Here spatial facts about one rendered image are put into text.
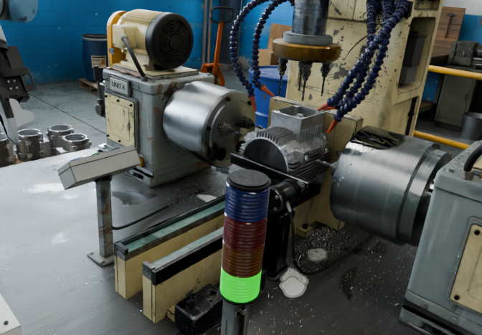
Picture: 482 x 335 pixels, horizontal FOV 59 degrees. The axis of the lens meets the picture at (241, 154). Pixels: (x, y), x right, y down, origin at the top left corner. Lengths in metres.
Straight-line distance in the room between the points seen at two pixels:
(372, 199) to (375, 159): 0.09
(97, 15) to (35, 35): 0.97
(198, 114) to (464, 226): 0.75
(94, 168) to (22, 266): 0.32
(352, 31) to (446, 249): 0.68
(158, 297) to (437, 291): 0.57
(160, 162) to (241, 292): 0.89
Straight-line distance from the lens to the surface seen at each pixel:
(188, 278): 0.96
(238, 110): 1.33
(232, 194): 0.56
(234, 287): 0.63
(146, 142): 1.45
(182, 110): 1.31
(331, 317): 1.01
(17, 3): 0.90
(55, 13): 6.72
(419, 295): 1.01
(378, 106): 1.30
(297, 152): 1.11
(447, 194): 0.90
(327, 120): 1.24
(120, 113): 1.52
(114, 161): 1.03
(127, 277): 0.99
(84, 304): 1.03
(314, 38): 1.11
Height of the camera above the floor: 1.45
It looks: 21 degrees down
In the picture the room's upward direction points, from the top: 4 degrees clockwise
